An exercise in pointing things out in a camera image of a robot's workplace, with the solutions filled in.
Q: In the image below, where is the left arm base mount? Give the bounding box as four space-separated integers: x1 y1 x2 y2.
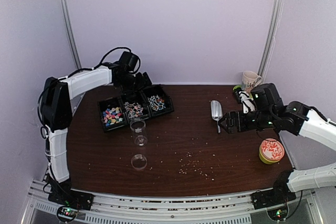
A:
43 174 94 223

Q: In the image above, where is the clear jar lid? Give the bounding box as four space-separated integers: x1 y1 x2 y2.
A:
131 154 148 171

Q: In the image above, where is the front aluminium rail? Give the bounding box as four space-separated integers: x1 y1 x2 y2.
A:
27 179 316 224

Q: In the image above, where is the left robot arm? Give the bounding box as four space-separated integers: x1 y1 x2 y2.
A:
37 48 151 205

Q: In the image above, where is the green bowl with red lid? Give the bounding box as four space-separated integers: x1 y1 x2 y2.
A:
259 138 285 165

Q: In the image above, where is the metal scoop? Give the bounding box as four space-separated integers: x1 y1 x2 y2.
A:
211 100 223 134

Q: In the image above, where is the cream patterned mug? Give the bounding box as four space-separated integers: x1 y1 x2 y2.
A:
241 71 262 93

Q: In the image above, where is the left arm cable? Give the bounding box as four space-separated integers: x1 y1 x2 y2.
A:
36 47 133 141

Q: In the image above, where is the clear plastic jar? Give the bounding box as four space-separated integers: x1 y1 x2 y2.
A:
130 118 148 147

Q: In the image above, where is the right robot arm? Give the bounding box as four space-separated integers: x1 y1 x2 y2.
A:
218 83 335 204

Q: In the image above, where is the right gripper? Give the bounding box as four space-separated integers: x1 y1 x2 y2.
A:
218 110 276 134

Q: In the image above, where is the swirl lollipops pile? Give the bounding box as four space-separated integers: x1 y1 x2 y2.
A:
124 102 144 119

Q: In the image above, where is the left aluminium frame post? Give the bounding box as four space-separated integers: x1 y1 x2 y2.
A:
60 0 82 69

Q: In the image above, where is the aluminium frame post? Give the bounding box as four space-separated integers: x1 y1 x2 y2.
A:
60 0 82 69
258 0 284 80

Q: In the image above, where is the black three-compartment candy bin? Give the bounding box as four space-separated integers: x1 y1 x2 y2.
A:
98 85 174 132

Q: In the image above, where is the star candies pile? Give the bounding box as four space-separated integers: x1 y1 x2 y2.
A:
102 107 124 126

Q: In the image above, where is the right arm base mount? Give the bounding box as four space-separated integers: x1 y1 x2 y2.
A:
251 169 303 223

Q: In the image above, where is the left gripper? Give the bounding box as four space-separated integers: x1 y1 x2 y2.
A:
117 71 151 99

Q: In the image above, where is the green saucer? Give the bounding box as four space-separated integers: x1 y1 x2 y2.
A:
233 85 242 96

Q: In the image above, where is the right aluminium frame post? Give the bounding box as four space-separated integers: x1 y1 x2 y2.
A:
258 0 284 80

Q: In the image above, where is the small round lollipops pile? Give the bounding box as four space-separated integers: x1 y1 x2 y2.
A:
148 95 166 111

